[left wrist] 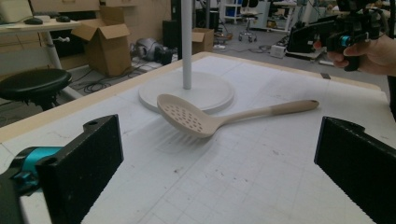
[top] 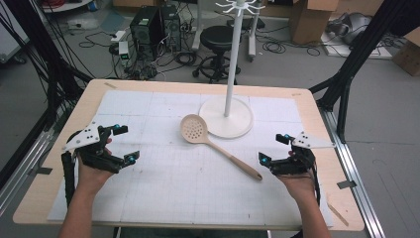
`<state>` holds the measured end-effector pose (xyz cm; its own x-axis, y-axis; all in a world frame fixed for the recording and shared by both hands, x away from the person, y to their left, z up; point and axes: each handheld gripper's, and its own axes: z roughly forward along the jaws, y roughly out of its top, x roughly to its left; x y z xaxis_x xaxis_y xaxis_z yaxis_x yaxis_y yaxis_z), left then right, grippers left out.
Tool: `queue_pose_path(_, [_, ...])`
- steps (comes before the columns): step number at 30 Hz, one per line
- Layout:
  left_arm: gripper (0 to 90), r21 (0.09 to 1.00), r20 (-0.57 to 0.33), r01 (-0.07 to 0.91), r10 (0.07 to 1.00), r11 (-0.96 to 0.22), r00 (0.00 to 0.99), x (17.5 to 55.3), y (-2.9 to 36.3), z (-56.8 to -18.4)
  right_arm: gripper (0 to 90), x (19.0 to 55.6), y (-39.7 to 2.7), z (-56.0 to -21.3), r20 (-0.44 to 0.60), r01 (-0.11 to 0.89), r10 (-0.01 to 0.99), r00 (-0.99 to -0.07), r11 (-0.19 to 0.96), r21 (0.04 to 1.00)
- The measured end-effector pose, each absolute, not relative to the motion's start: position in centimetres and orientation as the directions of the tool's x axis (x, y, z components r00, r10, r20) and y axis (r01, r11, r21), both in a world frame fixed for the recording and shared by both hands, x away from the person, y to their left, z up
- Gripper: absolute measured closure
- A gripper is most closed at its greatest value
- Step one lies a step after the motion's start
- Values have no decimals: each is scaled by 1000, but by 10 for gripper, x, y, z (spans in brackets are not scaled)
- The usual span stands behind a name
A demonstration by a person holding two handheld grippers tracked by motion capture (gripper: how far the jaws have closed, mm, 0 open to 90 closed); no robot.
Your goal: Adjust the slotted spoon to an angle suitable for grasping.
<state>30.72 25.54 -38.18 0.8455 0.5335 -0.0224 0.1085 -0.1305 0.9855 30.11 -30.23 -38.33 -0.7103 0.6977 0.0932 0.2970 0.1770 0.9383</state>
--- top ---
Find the low cardboard box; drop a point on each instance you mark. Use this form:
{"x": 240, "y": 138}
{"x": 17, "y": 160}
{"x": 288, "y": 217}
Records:
{"x": 407, "y": 54}

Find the person's left hand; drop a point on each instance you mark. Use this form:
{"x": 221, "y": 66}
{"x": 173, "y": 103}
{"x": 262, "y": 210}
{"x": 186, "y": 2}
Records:
{"x": 90, "y": 180}

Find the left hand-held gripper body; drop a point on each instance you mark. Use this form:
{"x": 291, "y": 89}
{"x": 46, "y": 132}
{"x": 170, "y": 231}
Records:
{"x": 84, "y": 137}

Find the grey bundled bag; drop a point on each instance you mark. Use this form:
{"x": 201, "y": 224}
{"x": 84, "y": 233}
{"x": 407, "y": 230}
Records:
{"x": 351, "y": 26}

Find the black round stool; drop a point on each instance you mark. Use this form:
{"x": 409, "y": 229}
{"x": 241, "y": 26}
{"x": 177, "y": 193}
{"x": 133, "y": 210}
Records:
{"x": 218, "y": 39}

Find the white flat floor board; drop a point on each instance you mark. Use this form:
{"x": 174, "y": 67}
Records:
{"x": 363, "y": 51}

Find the white stand leg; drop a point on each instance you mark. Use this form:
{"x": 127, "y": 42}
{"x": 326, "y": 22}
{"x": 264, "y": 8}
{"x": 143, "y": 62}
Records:
{"x": 252, "y": 36}
{"x": 198, "y": 26}

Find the tall cardboard box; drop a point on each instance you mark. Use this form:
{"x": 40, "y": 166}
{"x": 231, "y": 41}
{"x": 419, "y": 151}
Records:
{"x": 312, "y": 20}

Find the black tape strip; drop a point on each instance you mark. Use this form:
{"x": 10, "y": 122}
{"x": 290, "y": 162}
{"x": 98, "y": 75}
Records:
{"x": 346, "y": 184}
{"x": 42, "y": 171}

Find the slim black computer tower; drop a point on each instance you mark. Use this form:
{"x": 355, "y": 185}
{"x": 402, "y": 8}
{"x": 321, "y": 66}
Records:
{"x": 171, "y": 28}

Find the small white box device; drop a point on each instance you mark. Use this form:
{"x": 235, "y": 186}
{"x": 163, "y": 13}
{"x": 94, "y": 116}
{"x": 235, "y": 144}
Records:
{"x": 124, "y": 49}

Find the white grid mat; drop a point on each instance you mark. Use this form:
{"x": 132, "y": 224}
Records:
{"x": 185, "y": 185}

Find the white round table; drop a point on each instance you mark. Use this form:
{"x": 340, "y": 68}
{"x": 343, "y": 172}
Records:
{"x": 62, "y": 5}

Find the aluminium rail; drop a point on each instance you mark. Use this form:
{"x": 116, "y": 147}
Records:
{"x": 23, "y": 172}
{"x": 353, "y": 172}

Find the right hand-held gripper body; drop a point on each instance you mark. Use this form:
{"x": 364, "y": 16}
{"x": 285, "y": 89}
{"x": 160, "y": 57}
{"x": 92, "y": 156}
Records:
{"x": 297, "y": 160}

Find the beige slotted spoon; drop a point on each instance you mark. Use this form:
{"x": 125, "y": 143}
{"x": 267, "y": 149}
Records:
{"x": 194, "y": 129}

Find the white power strip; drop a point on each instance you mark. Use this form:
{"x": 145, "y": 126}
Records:
{"x": 118, "y": 35}

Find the large black computer tower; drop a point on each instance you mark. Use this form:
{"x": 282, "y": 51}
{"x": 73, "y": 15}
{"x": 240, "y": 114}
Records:
{"x": 145, "y": 31}

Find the thin wooden stick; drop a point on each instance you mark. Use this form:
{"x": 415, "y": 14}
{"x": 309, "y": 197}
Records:
{"x": 337, "y": 214}

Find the person's right hand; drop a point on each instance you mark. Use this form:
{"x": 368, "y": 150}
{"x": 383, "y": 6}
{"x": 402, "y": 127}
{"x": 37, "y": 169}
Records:
{"x": 300, "y": 185}

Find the white utensil rack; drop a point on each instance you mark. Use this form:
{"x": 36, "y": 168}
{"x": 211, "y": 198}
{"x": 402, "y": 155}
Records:
{"x": 228, "y": 119}

